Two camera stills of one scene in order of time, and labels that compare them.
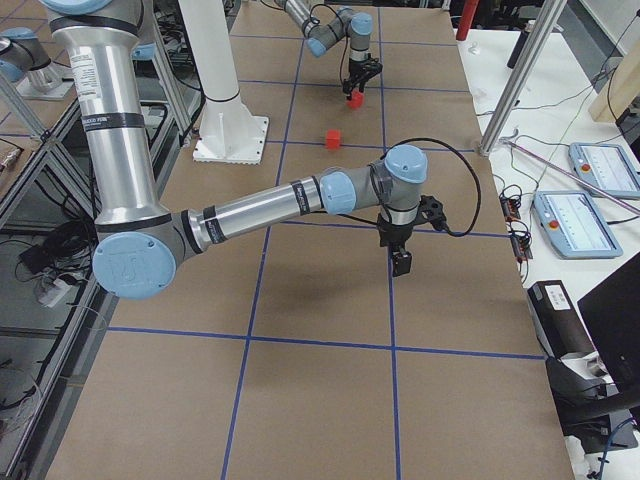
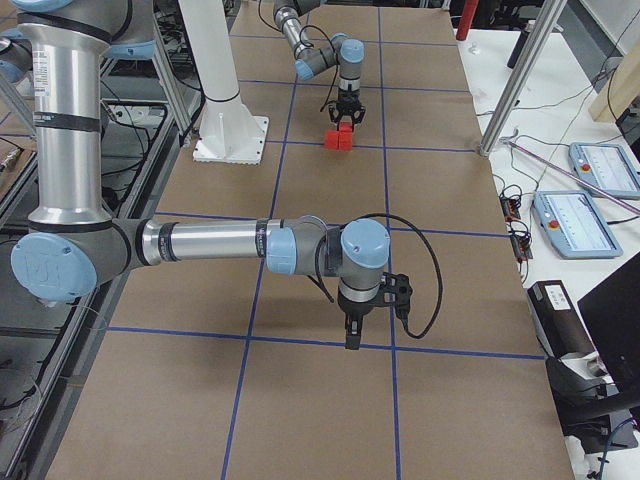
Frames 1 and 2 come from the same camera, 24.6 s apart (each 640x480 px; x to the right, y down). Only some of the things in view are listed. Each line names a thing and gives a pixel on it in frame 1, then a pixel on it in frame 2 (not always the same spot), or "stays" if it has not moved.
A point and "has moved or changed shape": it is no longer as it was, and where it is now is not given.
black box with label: (560, 326) stays
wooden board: (620, 90) stays
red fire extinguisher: (469, 11) stays
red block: (332, 139) stays
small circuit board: (511, 208) stays
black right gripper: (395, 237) -> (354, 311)
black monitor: (611, 312) stays
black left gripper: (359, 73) -> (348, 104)
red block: (357, 100) has moved or changed shape
